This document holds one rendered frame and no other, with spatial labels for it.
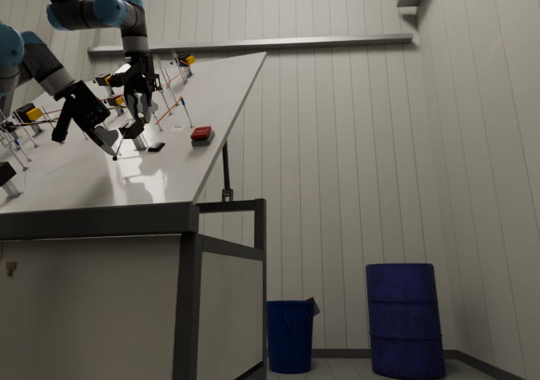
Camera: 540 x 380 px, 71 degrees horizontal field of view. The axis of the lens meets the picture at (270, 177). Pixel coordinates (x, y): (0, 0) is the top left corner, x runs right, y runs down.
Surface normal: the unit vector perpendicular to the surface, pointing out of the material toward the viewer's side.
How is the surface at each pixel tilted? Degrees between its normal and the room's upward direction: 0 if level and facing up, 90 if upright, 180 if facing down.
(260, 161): 90
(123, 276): 90
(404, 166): 90
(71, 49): 90
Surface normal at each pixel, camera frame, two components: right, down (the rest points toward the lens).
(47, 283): -0.27, -0.25
